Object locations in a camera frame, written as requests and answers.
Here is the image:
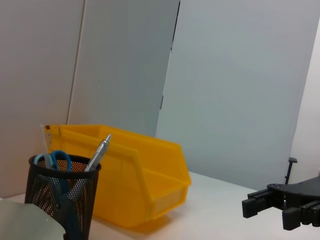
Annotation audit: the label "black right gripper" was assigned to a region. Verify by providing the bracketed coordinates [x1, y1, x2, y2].
[241, 176, 320, 231]

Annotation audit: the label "silver white pen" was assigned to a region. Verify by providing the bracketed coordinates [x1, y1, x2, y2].
[83, 133, 113, 173]

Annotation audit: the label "blue scissors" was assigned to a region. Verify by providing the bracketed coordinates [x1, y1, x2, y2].
[33, 149, 85, 240]

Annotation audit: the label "clear plastic ruler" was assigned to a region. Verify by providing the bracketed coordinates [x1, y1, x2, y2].
[39, 123, 55, 170]

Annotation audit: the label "black mesh pen holder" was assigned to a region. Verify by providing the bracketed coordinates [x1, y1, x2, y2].
[24, 153, 103, 240]

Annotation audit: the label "yellow plastic bin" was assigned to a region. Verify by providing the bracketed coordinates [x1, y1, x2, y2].
[44, 124, 193, 229]

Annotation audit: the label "dark background post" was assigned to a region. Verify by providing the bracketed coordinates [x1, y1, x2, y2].
[284, 156, 298, 186]

